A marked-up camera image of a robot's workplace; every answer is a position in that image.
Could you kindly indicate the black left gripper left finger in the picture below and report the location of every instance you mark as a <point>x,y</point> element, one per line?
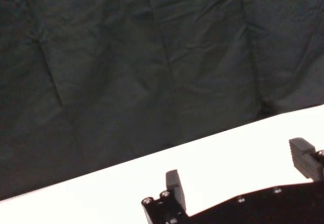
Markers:
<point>174,196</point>

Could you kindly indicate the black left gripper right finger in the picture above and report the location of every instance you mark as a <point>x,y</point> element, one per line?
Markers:
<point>303,158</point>

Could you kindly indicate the black backdrop cloth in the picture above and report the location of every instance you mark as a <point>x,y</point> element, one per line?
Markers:
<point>126,69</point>

